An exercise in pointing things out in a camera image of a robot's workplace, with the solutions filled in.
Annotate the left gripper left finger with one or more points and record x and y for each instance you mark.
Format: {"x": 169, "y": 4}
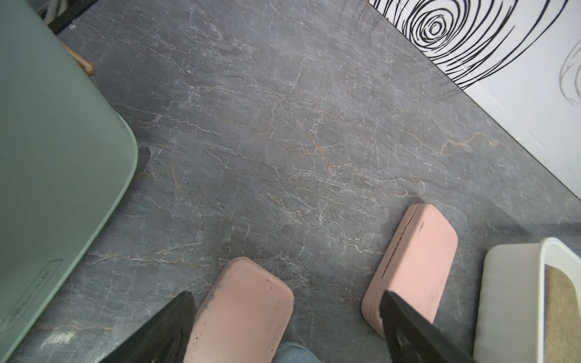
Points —
{"x": 163, "y": 338}

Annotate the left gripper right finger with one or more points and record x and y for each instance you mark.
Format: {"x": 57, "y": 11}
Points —
{"x": 412, "y": 338}

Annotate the pink glasses case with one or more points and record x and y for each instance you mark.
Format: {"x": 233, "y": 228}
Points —
{"x": 415, "y": 266}
{"x": 243, "y": 318}

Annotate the light blue glasses case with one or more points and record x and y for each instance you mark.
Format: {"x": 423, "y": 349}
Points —
{"x": 290, "y": 352}

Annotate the tan fabric glasses case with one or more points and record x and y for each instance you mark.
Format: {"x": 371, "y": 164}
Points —
{"x": 561, "y": 318}

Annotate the white plastic storage tray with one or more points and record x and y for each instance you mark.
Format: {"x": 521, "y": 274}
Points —
{"x": 511, "y": 312}

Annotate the mint green toaster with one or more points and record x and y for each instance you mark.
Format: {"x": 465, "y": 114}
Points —
{"x": 67, "y": 158}

